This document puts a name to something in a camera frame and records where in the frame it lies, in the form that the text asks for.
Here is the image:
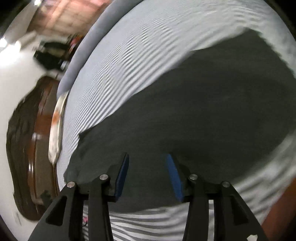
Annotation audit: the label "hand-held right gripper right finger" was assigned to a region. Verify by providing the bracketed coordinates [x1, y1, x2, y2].
[163, 153, 270, 241]

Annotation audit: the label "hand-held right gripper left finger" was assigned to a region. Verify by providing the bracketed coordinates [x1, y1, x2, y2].
[28, 152, 130, 241]

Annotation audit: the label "dark carved wooden headboard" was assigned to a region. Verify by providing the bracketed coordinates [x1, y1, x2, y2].
[6, 76, 63, 220]

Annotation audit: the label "floral pillow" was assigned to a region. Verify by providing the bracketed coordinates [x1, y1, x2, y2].
[48, 91, 70, 165]

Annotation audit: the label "rolled grey checked blanket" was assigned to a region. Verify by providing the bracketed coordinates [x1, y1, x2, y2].
[57, 0, 144, 93]

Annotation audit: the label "bed with striped sheet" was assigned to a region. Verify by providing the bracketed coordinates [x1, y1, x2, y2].
[55, 0, 296, 241]

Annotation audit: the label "dark grey denim pants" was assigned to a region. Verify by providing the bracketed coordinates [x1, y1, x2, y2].
[63, 29, 296, 212]

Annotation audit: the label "pink patterned curtain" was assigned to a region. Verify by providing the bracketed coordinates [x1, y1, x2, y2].
[30, 0, 111, 35]

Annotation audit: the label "black jacket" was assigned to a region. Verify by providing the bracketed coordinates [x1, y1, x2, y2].
[33, 40, 70, 70]

